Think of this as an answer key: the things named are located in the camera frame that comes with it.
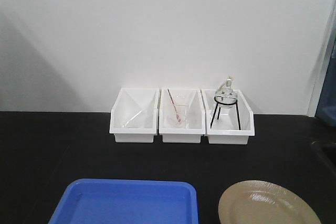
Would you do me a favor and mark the glass alcohol lamp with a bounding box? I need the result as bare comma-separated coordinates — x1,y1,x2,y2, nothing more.
215,76,237,109

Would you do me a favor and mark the middle white storage bin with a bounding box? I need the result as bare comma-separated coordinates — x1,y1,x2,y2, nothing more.
159,88,206,143

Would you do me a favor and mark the clear glass beaker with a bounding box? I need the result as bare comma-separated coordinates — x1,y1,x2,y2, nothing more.
167,95,190,129

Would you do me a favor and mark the blue container at right edge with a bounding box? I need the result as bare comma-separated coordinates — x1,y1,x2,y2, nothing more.
315,24,335,127

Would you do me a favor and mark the beige plate black rim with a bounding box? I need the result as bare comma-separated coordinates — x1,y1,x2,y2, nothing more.
218,180,321,223

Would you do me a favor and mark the glass stirring rod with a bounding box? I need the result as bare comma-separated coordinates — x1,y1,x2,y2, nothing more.
122,110,145,129

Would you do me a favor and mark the blue plastic tray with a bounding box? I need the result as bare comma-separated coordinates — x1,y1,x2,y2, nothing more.
49,178,199,223

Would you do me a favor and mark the black sink basin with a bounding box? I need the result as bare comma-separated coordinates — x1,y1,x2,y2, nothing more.
311,141,336,175

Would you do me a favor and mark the right white storage bin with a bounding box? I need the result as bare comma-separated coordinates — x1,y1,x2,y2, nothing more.
201,89,255,145

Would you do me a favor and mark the black wire tripod stand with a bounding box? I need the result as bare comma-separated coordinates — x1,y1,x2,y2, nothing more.
210,97,242,130

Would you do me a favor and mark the left white storage bin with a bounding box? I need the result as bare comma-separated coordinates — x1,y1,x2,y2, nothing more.
109,88,160,143

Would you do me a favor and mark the red glass thermometer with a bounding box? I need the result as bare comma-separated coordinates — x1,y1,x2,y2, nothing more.
167,89,181,123

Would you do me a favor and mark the white storage bin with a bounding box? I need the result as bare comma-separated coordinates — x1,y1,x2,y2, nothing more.
201,89,255,145
109,88,160,143
159,88,206,143

